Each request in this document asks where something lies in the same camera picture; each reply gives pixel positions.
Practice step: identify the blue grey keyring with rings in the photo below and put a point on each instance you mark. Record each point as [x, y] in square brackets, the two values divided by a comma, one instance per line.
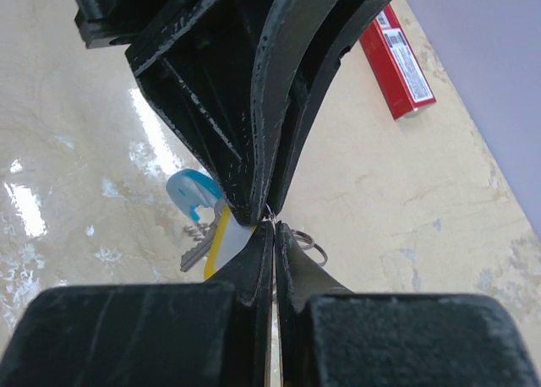
[195, 194]

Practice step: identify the small yellow key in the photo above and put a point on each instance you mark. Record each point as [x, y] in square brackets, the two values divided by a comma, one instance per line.
[225, 239]

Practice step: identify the red rectangular box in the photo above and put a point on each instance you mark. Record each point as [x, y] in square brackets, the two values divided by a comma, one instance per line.
[395, 66]

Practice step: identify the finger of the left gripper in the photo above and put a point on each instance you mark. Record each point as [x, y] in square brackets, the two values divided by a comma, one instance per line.
[344, 24]

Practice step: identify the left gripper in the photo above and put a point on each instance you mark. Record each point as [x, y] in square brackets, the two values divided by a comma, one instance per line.
[218, 72]

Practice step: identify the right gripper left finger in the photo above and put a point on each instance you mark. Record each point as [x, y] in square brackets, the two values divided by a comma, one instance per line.
[214, 333]

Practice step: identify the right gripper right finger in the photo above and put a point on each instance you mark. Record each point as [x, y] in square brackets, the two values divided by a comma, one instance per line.
[331, 336]

